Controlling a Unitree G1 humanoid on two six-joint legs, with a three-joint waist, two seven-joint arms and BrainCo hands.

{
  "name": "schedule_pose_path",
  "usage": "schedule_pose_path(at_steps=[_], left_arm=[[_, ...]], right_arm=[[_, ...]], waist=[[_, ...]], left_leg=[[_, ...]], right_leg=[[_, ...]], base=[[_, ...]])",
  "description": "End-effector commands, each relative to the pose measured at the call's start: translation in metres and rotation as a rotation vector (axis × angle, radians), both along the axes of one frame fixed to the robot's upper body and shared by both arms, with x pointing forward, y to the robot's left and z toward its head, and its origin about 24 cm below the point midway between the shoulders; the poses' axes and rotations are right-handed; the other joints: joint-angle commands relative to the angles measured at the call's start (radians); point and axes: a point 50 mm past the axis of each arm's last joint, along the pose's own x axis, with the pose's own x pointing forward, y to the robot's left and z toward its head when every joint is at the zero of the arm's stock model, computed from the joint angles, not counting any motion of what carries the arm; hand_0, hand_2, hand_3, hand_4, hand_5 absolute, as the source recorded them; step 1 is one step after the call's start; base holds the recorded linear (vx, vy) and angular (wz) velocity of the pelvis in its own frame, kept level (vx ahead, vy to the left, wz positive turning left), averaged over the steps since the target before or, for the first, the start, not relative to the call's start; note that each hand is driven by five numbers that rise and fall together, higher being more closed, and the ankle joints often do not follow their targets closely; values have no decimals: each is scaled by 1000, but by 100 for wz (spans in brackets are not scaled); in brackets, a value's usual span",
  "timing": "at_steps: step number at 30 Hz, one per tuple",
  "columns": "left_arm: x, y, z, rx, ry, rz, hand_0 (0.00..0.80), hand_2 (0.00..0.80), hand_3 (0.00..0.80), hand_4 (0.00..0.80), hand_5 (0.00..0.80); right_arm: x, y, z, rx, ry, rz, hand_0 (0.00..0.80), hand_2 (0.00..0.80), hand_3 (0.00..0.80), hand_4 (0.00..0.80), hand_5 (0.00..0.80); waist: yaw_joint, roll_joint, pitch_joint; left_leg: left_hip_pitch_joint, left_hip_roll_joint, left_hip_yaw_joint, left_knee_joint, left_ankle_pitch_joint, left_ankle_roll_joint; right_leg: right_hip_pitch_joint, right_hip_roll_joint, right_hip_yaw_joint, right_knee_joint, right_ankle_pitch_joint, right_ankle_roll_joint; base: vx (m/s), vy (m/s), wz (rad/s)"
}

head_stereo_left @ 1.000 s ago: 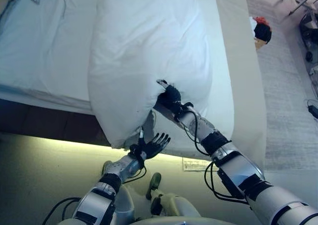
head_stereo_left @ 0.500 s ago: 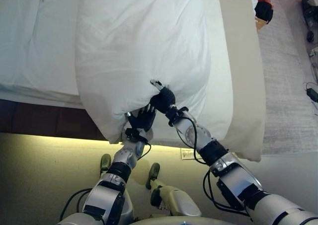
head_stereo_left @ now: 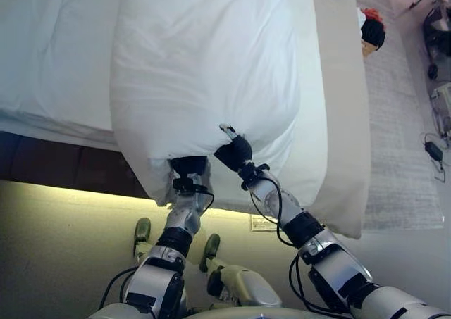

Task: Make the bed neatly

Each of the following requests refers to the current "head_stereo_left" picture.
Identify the green robot left foot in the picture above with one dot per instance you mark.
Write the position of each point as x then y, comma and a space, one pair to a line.
142, 231

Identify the green robot foot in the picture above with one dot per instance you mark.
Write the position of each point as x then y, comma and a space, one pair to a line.
142, 231
212, 246

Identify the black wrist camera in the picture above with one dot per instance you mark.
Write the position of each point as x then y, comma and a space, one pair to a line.
252, 174
186, 184

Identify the green robot right foot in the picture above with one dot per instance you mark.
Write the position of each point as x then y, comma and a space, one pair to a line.
212, 246

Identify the wooden laundry basket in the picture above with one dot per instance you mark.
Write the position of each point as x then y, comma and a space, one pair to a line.
368, 50

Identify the large white pillow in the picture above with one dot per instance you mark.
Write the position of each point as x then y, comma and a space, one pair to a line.
211, 69

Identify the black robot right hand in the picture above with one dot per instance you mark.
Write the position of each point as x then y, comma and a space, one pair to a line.
234, 153

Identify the large grey area rug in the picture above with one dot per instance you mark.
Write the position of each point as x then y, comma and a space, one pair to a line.
398, 122

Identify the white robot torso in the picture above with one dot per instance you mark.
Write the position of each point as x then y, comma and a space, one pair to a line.
218, 313

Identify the white sheeted mattress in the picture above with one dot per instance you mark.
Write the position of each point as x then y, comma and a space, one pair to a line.
53, 51

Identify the white boxy device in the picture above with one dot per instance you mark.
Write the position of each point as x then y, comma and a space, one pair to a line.
442, 104

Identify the black garment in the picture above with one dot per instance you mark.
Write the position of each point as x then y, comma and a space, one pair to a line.
373, 32

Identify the black power adapter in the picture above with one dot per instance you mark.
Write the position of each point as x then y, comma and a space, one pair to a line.
434, 150

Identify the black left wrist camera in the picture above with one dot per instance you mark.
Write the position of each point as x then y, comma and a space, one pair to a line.
186, 184

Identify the black wheeled equipment cart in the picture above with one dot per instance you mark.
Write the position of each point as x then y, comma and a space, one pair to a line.
435, 34

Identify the white robot right leg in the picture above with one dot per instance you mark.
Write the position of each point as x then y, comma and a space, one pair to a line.
246, 284

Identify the white garment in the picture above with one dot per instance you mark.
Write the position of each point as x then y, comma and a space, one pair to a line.
361, 19

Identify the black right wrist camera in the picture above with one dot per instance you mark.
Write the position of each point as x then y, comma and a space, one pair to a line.
252, 174

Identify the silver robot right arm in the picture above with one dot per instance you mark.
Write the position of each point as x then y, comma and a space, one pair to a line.
317, 241

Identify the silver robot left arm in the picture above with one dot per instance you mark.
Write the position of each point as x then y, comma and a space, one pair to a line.
165, 262

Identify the red garment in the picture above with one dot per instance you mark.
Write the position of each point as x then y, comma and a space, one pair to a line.
373, 14

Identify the dark brown bed frame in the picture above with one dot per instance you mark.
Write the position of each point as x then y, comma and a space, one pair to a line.
70, 164

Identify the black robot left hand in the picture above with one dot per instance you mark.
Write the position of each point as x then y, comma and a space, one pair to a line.
190, 164

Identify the beige bed blanket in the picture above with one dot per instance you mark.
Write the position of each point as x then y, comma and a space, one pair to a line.
341, 122

